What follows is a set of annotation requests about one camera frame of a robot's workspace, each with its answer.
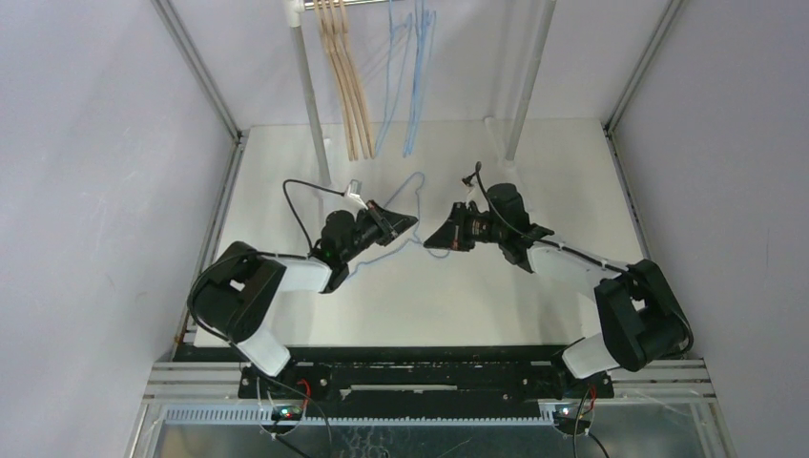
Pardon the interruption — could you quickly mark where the electronics board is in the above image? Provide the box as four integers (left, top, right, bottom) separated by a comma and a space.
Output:
271, 406, 304, 423
552, 411, 591, 436

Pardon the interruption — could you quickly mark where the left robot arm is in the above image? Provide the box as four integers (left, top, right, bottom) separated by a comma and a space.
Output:
186, 200, 419, 398

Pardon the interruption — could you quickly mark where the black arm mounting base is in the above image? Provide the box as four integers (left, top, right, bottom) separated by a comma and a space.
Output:
238, 344, 615, 421

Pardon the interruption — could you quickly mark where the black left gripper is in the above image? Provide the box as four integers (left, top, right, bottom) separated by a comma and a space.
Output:
341, 200, 417, 264

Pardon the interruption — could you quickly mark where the metal clothes rack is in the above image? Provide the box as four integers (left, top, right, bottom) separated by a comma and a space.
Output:
281, 1, 557, 187

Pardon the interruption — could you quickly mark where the right electronics board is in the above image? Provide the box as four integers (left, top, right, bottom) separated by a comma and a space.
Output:
552, 411, 591, 436

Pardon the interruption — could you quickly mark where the white slotted cable duct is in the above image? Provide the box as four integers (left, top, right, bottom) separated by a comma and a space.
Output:
162, 404, 557, 427

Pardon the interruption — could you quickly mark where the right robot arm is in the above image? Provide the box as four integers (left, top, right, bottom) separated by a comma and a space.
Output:
423, 183, 693, 397

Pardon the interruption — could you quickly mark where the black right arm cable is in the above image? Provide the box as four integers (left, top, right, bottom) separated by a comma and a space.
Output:
461, 162, 695, 458

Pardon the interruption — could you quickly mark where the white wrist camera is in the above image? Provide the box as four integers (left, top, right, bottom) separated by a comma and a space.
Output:
342, 179, 366, 208
462, 174, 479, 206

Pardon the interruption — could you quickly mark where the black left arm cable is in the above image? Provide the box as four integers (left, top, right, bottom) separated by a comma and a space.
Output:
187, 179, 355, 336

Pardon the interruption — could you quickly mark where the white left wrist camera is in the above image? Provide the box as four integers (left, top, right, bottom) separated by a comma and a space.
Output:
342, 179, 366, 208

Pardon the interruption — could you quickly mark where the left electronics board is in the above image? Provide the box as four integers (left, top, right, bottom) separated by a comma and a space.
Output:
271, 406, 304, 423

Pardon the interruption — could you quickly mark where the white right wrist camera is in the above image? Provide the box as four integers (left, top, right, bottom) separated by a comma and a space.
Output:
462, 174, 479, 206

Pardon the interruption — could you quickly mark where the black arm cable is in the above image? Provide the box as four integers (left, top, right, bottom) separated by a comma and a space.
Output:
461, 162, 695, 458
187, 179, 355, 336

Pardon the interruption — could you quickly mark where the beige plastic hanger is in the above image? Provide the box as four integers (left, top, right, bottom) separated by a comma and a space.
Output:
313, 1, 359, 162
324, 1, 372, 161
338, 0, 375, 159
315, 1, 363, 161

